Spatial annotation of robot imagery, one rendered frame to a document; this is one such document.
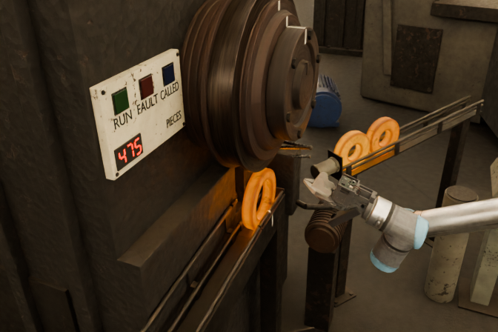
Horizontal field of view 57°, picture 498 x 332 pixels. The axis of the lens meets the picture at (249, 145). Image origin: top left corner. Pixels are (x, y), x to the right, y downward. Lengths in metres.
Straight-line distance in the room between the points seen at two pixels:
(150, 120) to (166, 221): 0.26
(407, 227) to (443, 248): 0.66
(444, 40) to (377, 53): 0.53
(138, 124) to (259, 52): 0.30
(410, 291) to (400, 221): 0.88
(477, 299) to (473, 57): 2.01
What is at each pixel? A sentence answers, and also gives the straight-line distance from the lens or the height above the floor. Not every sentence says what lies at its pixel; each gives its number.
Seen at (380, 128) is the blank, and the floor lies 0.77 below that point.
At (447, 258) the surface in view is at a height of 0.24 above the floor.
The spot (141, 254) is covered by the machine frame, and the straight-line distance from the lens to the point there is 1.00.
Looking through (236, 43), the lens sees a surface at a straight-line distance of 0.97.
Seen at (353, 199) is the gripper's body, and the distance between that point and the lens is 1.39.
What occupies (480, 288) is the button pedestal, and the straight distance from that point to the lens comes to 2.20.
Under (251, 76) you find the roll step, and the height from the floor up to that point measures 1.18.
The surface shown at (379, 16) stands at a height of 0.73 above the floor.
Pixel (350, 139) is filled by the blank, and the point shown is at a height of 0.77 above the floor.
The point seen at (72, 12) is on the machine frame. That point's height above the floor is 1.36.
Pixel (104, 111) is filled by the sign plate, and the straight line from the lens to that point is 0.83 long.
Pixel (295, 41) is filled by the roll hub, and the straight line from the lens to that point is 1.05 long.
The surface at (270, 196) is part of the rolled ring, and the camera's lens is 1.40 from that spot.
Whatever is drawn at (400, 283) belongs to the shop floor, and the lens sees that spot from 2.25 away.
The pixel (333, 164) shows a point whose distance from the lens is 1.66.
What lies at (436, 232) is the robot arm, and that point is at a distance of 1.53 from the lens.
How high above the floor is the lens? 1.50
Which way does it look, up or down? 27 degrees down
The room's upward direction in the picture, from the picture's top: 1 degrees counter-clockwise
